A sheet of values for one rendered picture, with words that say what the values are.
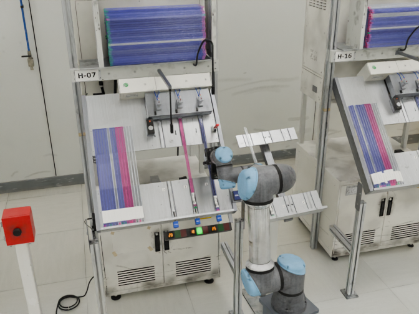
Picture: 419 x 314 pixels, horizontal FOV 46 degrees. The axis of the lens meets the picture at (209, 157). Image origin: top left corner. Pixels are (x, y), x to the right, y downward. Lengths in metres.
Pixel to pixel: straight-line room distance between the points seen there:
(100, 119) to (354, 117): 1.42
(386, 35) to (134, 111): 1.50
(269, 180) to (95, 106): 1.14
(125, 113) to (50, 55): 1.61
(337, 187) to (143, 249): 1.23
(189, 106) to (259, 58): 1.90
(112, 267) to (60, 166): 1.68
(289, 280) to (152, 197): 0.82
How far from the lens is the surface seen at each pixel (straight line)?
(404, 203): 3.44
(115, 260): 2.92
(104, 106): 2.64
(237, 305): 2.91
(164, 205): 2.47
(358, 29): 3.00
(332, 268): 3.39
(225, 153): 2.21
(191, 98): 2.62
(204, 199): 2.51
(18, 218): 2.55
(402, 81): 3.15
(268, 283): 2.03
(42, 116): 4.27
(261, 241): 1.95
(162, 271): 3.02
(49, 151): 4.38
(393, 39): 3.12
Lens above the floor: 2.01
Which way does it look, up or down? 25 degrees down
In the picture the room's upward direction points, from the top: 1 degrees counter-clockwise
